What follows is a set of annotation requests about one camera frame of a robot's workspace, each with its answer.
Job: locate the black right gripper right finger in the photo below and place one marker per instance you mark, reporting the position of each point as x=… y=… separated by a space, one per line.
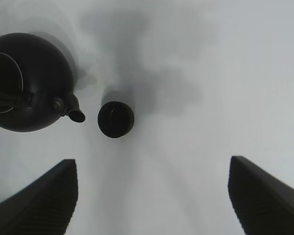
x=263 y=204

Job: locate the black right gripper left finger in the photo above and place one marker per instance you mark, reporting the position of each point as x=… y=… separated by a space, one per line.
x=45 y=207

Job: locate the black cast iron teapot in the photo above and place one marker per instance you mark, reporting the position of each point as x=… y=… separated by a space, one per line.
x=36 y=84

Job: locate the black teacup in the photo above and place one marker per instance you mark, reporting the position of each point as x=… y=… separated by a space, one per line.
x=115 y=119

